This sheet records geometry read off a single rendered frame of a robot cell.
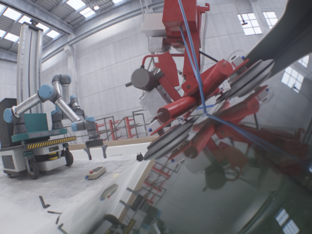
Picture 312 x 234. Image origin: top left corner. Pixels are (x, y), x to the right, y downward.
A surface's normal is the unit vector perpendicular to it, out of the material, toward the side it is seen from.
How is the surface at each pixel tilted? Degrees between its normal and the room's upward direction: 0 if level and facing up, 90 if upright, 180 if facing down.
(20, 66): 90
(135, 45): 90
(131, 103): 90
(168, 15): 90
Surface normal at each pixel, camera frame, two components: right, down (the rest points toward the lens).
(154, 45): -0.29, 0.04
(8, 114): 0.12, 0.00
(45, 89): 0.35, -0.12
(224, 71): 0.04, -0.21
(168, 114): -0.58, 0.27
